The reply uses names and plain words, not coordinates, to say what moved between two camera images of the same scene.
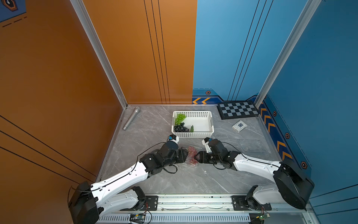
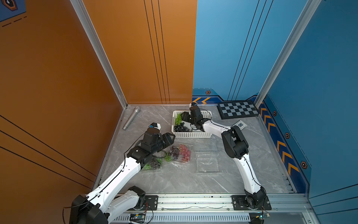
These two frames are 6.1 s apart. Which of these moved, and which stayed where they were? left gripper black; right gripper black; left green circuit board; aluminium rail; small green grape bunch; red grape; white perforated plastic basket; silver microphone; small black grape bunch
Moved: red grape; right gripper black; left gripper black
Stayed: small black grape bunch; aluminium rail; left green circuit board; silver microphone; small green grape bunch; white perforated plastic basket
